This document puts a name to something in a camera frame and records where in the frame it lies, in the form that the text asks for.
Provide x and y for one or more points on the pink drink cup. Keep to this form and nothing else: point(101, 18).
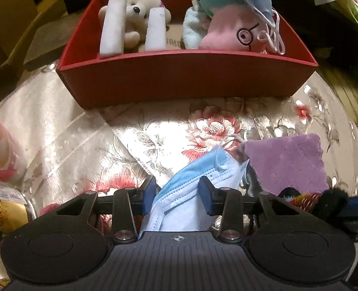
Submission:
point(0, 154)

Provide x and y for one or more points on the black fuzzy item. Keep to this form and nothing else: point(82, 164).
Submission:
point(330, 203)

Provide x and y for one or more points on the wooden desk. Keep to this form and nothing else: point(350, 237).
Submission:
point(3, 6)

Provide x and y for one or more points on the floral tablecloth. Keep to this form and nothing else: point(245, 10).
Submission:
point(85, 133)

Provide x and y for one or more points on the purple fluffy cloth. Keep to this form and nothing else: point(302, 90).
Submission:
point(285, 166)

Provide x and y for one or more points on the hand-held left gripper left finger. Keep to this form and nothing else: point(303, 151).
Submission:
point(149, 198)

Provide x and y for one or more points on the pink plush toy with glasses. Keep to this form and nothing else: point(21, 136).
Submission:
point(224, 33)

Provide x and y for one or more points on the clear plastic jar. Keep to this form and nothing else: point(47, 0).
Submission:
point(9, 215)

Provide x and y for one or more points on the cream teddy bear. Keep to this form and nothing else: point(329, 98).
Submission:
point(136, 6)

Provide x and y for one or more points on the small white foam block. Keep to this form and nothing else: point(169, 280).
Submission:
point(155, 30)

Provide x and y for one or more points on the red cardboard box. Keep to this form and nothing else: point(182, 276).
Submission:
point(179, 78)

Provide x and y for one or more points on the colourful knitted item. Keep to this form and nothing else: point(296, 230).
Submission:
point(300, 201)

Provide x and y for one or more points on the dark wooden bed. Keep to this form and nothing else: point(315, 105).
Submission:
point(297, 9)

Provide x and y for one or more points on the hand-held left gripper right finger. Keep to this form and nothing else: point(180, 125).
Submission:
point(205, 198)

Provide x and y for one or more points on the light blue fluffy toy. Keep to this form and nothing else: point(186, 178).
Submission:
point(192, 30)

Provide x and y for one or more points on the large white foam block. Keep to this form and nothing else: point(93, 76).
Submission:
point(112, 27)

